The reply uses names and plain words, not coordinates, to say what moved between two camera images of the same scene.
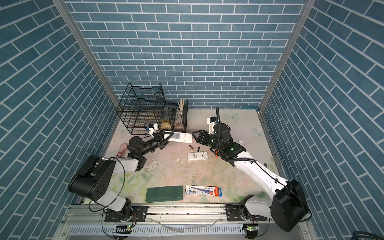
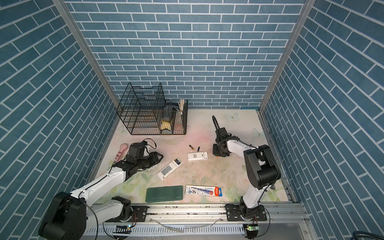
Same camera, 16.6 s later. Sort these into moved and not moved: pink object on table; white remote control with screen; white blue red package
Moved: white remote control with screen
Not moved: white blue red package; pink object on table
